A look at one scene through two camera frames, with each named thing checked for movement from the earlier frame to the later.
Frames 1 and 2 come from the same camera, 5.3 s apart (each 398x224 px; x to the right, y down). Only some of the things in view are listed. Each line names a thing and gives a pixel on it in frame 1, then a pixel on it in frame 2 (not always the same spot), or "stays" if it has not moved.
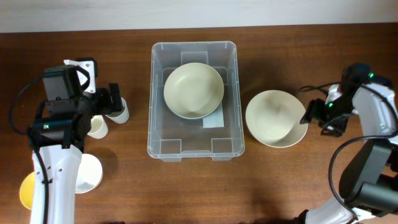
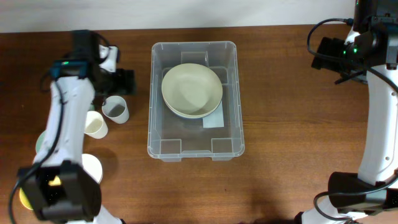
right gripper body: (331, 117) → (346, 70)
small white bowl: (89, 174) stays
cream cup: (99, 127) stays
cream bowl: (273, 118) → (192, 90)
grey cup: (120, 117) stays
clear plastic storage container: (171, 137) stays
